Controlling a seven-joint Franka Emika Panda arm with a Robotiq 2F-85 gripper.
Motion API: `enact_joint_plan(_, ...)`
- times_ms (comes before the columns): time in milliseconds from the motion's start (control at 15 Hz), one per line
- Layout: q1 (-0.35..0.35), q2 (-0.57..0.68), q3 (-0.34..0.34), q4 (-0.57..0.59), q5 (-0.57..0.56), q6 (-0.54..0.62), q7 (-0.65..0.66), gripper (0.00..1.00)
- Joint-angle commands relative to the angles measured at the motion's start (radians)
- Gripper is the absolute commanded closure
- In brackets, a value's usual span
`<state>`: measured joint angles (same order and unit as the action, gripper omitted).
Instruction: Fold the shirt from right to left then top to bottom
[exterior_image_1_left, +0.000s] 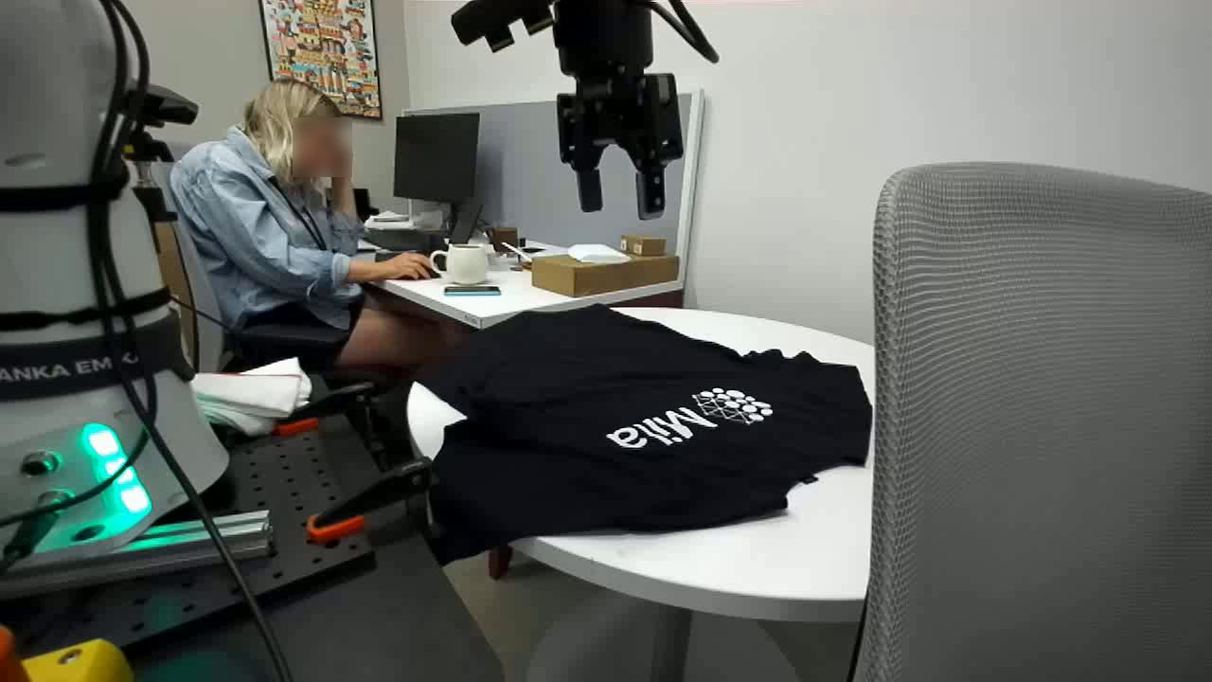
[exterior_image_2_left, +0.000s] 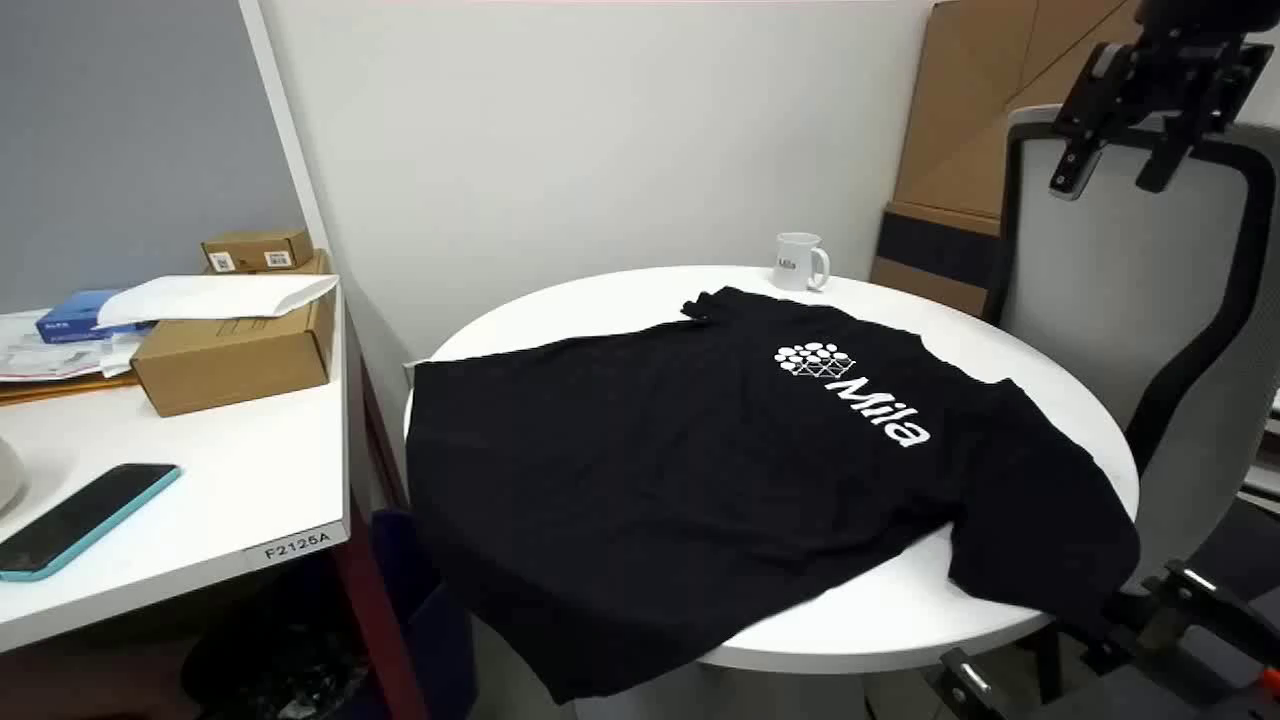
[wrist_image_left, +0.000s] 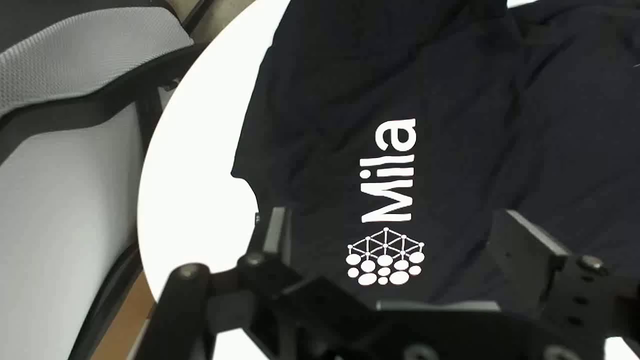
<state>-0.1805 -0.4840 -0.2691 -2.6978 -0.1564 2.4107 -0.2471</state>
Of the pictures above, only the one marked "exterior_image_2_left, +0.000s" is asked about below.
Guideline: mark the blue box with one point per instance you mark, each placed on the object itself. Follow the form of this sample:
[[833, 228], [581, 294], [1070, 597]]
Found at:
[[73, 316]]

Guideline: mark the black orange bar clamp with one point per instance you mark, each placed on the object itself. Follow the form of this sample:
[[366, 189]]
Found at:
[[965, 681], [1175, 602]]

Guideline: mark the dark blue bin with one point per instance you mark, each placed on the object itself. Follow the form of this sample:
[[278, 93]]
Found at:
[[432, 615]]

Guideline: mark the cardboard box black band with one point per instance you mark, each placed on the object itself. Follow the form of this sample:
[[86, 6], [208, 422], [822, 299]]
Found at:
[[921, 282]]

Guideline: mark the white envelope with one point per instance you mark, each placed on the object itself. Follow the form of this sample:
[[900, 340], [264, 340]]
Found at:
[[201, 299]]

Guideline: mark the phone in teal case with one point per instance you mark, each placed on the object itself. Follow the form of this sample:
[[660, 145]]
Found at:
[[82, 522]]

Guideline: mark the white mug with logo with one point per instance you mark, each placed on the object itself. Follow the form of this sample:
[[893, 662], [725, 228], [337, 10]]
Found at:
[[799, 261]]

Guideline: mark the leaning cardboard sheet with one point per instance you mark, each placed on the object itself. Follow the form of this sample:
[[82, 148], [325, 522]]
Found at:
[[984, 105]]

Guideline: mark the desk label sticker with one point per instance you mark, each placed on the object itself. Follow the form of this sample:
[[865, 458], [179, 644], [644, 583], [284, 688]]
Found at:
[[299, 542]]

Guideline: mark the small labelled cardboard box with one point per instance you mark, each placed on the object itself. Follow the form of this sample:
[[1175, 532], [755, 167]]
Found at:
[[253, 250]]

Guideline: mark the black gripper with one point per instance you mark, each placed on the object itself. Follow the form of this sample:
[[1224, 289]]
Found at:
[[1180, 62]]

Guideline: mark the grey office chair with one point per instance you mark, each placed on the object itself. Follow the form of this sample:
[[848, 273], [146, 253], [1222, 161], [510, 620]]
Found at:
[[1104, 253]]

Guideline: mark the large plain cardboard box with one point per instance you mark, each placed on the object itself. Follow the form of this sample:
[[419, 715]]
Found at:
[[225, 360]]

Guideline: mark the red desk leg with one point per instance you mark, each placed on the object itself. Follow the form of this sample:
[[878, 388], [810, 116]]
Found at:
[[380, 627]]

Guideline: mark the white papers stack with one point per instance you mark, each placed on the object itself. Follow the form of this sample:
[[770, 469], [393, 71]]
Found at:
[[55, 359]]

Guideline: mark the black shirt white Mila print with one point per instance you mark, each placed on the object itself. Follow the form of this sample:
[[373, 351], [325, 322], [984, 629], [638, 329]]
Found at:
[[642, 492]]

